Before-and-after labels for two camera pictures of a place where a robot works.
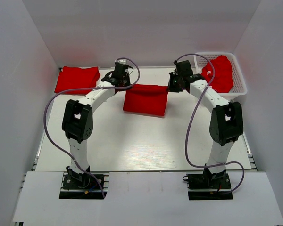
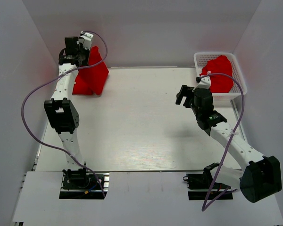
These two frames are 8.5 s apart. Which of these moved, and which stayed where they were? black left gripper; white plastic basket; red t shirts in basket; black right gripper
Moved: black left gripper; black right gripper
Stayed: white plastic basket; red t shirts in basket
